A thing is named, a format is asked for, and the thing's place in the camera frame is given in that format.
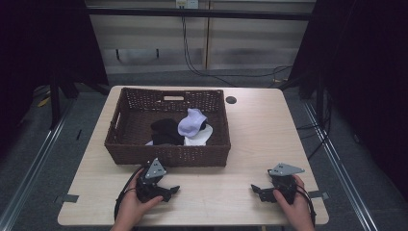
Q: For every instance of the white wall socket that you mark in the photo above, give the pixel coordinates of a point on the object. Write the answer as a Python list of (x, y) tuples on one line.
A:
[(187, 3)]

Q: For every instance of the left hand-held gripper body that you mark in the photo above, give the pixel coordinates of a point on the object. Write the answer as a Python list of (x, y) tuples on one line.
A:
[(150, 184)]

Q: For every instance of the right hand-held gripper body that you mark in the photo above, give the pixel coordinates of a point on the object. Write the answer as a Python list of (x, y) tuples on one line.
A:
[(284, 184)]

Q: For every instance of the person's left hand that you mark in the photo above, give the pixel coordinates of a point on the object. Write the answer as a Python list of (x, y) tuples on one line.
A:
[(133, 205)]

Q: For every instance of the yellow object on floor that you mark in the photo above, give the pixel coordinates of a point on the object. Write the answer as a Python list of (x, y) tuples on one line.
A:
[(43, 101)]

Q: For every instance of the black sock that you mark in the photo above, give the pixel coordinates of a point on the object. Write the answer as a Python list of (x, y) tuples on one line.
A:
[(166, 131)]

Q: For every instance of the dark curtain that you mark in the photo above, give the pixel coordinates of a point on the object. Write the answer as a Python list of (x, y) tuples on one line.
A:
[(362, 80), (45, 45)]

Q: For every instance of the brown wicker basket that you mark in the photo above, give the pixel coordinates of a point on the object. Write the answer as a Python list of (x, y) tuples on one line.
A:
[(134, 128)]

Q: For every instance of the person's right hand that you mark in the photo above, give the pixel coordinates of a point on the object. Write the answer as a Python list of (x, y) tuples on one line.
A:
[(296, 208)]

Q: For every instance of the grey tape strip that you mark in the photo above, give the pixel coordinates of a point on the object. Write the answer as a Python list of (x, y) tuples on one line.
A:
[(319, 194), (65, 198)]

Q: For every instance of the black metal stand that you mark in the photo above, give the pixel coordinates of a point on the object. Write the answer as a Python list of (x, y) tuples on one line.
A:
[(319, 96), (55, 102)]

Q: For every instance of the white sock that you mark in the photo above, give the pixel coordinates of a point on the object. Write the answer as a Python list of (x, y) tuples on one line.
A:
[(200, 138)]

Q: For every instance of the lavender sock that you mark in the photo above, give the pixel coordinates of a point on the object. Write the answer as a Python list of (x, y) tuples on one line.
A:
[(191, 123)]

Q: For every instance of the black horizontal bar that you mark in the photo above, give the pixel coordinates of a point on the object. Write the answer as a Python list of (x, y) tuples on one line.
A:
[(198, 13)]

